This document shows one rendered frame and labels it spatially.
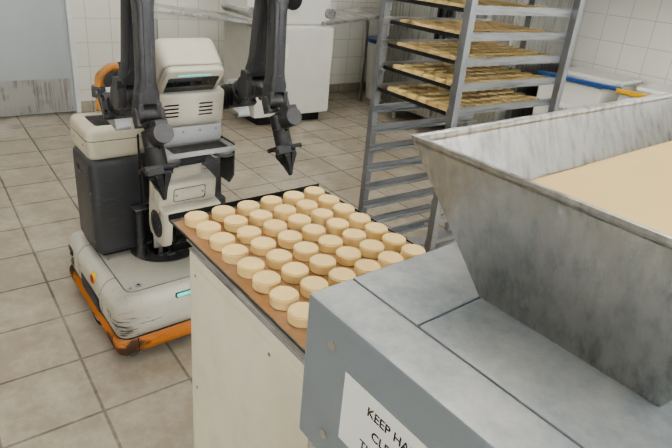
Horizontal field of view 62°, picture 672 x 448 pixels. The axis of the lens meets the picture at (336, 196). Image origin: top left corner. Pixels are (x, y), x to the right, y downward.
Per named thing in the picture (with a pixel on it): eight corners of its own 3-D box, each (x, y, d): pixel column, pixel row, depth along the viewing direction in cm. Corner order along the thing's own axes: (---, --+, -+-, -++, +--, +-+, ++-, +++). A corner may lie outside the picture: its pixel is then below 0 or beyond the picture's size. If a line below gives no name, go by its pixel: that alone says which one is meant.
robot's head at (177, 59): (142, 63, 188) (152, 34, 177) (200, 61, 201) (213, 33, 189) (155, 99, 185) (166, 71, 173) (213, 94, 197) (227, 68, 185)
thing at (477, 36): (458, 41, 194) (460, 32, 192) (453, 40, 196) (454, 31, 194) (568, 40, 228) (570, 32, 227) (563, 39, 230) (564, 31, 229)
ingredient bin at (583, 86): (516, 162, 466) (537, 69, 436) (557, 151, 505) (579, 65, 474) (576, 184, 429) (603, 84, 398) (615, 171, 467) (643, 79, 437)
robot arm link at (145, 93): (156, -37, 150) (115, -40, 144) (164, -35, 146) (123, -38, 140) (161, 118, 167) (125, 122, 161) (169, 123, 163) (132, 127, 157)
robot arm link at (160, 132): (159, 107, 165) (130, 109, 160) (173, 98, 156) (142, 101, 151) (168, 147, 166) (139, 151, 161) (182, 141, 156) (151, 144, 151)
